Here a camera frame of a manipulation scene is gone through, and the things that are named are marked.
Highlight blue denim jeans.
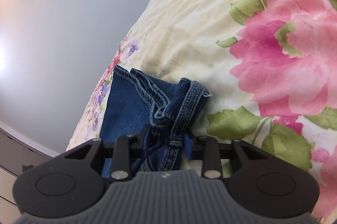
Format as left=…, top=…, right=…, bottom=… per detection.
left=100, top=66, right=209, bottom=173

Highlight beige wardrobe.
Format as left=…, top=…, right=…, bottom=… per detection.
left=1, top=124, right=58, bottom=223

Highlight floral yellow bed quilt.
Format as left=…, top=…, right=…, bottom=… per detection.
left=68, top=0, right=336, bottom=223

